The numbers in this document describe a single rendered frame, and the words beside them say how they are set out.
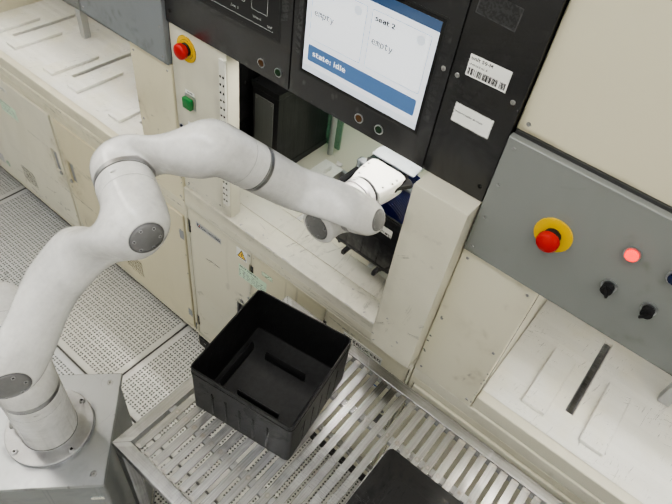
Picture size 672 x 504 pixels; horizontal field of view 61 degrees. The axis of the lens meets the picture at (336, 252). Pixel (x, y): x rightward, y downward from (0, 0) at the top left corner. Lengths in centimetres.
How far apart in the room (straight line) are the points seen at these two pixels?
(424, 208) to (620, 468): 78
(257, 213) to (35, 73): 109
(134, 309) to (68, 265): 160
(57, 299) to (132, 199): 25
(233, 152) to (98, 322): 175
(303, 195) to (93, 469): 78
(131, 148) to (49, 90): 135
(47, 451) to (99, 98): 127
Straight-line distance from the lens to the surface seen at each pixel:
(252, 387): 151
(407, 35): 105
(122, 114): 218
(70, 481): 148
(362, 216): 114
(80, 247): 102
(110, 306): 267
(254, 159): 101
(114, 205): 96
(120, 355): 252
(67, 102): 229
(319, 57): 119
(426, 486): 136
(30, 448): 152
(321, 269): 162
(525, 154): 101
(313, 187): 111
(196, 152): 97
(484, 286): 122
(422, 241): 116
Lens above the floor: 209
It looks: 47 degrees down
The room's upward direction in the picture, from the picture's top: 10 degrees clockwise
